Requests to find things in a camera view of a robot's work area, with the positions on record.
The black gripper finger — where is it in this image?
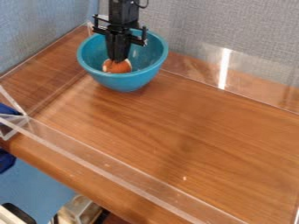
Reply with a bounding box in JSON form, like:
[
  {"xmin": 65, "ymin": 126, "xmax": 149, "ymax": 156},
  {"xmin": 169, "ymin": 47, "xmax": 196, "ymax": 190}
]
[
  {"xmin": 117, "ymin": 35, "xmax": 131, "ymax": 61},
  {"xmin": 105, "ymin": 32, "xmax": 117, "ymax": 61}
]

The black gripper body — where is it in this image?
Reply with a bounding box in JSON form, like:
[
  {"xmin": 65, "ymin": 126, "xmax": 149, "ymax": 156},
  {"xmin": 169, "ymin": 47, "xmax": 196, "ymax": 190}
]
[{"xmin": 92, "ymin": 0, "xmax": 147, "ymax": 46}]

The blue bowl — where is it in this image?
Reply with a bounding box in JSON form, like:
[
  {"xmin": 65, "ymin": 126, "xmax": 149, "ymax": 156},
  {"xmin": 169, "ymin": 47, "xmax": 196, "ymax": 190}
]
[{"xmin": 77, "ymin": 31, "xmax": 168, "ymax": 92}]

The clear acrylic barrier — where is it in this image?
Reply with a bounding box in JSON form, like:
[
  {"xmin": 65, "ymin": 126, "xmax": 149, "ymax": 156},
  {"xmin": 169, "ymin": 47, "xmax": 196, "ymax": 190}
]
[{"xmin": 0, "ymin": 26, "xmax": 299, "ymax": 224}]

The blue clamp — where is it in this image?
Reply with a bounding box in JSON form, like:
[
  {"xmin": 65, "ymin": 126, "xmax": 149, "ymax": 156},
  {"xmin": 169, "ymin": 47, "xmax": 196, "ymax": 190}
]
[{"xmin": 0, "ymin": 102, "xmax": 21, "ymax": 174}]

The clear plastic container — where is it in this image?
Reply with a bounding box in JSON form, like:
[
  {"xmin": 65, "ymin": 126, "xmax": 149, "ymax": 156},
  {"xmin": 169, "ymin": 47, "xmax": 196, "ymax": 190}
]
[{"xmin": 57, "ymin": 194, "xmax": 103, "ymax": 224}]

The black and white object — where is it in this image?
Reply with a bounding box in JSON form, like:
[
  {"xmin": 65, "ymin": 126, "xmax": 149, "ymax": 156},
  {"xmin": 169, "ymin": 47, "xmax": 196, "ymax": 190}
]
[{"xmin": 0, "ymin": 203, "xmax": 36, "ymax": 224}]

